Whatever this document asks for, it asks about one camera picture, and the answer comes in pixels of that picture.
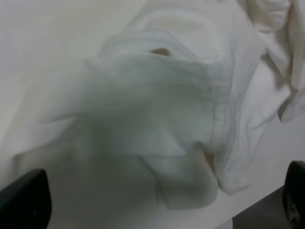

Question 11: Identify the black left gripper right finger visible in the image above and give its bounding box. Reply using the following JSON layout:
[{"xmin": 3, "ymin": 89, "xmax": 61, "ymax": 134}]
[{"xmin": 282, "ymin": 161, "xmax": 305, "ymax": 229}]

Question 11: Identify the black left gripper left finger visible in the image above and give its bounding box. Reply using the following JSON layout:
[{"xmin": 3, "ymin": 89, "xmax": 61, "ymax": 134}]
[{"xmin": 0, "ymin": 169, "xmax": 52, "ymax": 229}]

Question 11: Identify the white short sleeve t-shirt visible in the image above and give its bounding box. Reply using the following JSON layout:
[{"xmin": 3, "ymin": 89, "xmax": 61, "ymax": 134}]
[{"xmin": 0, "ymin": 0, "xmax": 305, "ymax": 209}]

